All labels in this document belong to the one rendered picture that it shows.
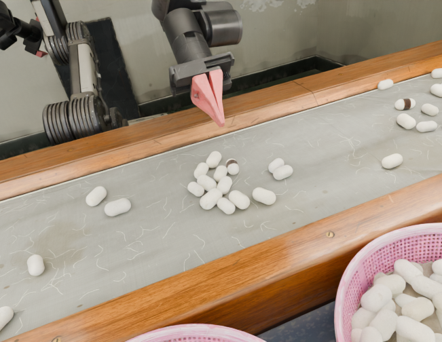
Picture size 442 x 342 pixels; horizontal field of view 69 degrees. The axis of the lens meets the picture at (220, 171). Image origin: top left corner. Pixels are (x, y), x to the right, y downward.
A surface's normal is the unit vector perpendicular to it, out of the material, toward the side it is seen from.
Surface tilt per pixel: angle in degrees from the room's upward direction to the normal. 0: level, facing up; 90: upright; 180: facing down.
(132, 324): 0
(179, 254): 0
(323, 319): 0
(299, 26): 90
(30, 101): 89
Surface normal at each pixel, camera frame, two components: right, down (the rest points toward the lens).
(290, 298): 0.34, 0.51
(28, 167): -0.13, -0.81
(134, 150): 0.14, -0.21
